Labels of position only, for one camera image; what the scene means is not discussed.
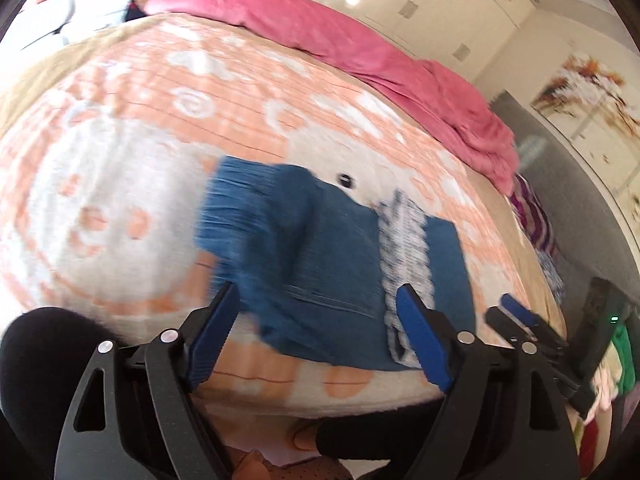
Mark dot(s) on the grey padded headboard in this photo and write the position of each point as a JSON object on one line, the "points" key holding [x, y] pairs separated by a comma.
{"points": [[575, 200]]}

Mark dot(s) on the beige bed sheet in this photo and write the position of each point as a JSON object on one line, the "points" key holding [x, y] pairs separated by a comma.
{"points": [[50, 65]]}

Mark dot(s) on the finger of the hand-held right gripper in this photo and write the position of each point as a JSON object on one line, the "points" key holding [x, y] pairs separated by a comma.
{"points": [[520, 310], [510, 327]]}

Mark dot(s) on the white wardrobe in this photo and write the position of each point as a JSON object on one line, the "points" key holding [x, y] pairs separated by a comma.
{"points": [[425, 5]]}

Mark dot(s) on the white chair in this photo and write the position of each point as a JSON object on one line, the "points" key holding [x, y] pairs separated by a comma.
{"points": [[50, 22]]}

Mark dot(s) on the small floral cloth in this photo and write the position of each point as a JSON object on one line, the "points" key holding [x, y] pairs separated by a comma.
{"points": [[552, 272]]}

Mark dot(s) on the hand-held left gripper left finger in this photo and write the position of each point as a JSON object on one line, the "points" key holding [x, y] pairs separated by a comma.
{"points": [[215, 332]]}

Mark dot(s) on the pink quilt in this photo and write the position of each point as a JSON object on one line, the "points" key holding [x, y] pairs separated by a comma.
{"points": [[350, 35]]}

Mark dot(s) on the purple striped cloth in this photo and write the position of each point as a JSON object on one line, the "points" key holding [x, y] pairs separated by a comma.
{"points": [[535, 220]]}

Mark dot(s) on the floral wall painting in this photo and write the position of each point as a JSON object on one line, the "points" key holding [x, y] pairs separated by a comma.
{"points": [[585, 90]]}

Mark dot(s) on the orange white fleece blanket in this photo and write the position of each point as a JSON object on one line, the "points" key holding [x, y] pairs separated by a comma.
{"points": [[100, 185]]}

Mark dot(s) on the person's black clothing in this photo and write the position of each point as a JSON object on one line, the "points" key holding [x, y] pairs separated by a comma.
{"points": [[380, 430]]}

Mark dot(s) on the person's left hand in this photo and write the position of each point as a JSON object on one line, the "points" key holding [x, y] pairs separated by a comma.
{"points": [[252, 466]]}

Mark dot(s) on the blue denim pants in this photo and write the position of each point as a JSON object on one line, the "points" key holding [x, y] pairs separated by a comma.
{"points": [[320, 260]]}

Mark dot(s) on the green cloth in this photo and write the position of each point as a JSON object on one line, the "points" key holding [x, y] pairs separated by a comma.
{"points": [[625, 360]]}

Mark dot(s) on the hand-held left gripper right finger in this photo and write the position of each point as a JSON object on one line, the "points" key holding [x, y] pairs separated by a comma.
{"points": [[425, 340]]}

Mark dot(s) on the person's dotted clothing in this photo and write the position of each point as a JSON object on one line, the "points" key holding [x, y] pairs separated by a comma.
{"points": [[315, 470]]}

